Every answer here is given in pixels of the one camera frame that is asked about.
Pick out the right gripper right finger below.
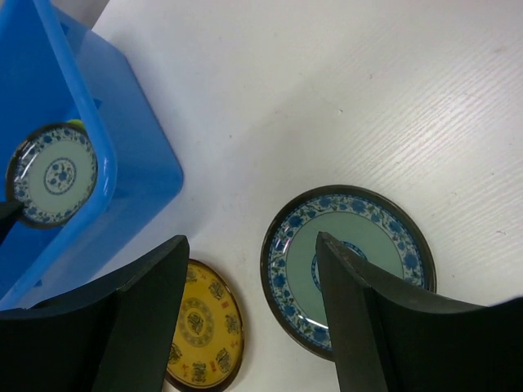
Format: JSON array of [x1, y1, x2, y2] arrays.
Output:
[[315, 232, 522, 391]]

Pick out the yellow patterned plate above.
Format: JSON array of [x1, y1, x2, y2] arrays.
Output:
[[165, 259, 244, 391]]

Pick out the blue plastic bin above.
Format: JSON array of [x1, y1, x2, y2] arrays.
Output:
[[1, 1, 183, 310]]

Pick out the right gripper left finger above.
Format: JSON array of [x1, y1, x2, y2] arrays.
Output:
[[1, 235, 189, 391]]

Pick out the lime green plate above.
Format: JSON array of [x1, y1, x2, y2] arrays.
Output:
[[68, 118, 85, 130]]

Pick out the blue floral plate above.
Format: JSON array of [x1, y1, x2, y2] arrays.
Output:
[[5, 122, 98, 229], [260, 185, 436, 360]]

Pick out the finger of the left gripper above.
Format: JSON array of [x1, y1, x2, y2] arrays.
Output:
[[0, 200, 23, 244]]

